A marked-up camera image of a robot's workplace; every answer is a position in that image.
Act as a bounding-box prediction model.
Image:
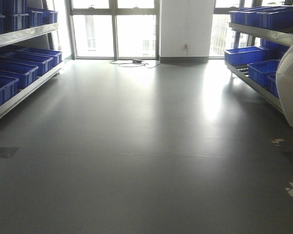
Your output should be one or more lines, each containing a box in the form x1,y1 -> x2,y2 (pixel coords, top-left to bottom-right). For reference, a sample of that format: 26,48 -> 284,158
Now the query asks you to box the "left steel flow rack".
0,0 -> 63,119

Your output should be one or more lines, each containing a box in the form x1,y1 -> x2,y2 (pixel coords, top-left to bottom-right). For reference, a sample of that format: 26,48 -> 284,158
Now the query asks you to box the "white round bin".
276,45 -> 293,127

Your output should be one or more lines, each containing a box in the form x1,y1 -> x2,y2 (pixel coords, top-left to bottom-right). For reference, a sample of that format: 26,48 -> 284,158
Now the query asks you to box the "blue bin right shelf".
224,46 -> 268,66

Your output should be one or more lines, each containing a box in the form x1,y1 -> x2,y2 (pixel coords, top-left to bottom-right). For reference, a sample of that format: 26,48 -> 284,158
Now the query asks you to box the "black cable on floor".
109,58 -> 157,69

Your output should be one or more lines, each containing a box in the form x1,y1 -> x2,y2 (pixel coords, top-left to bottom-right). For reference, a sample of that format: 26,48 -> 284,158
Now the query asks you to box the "steel flow rack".
224,5 -> 293,111
0,0 -> 63,119

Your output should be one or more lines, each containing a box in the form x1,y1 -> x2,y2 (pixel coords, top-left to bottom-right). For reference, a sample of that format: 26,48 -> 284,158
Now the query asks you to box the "right steel flow rack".
224,5 -> 293,111

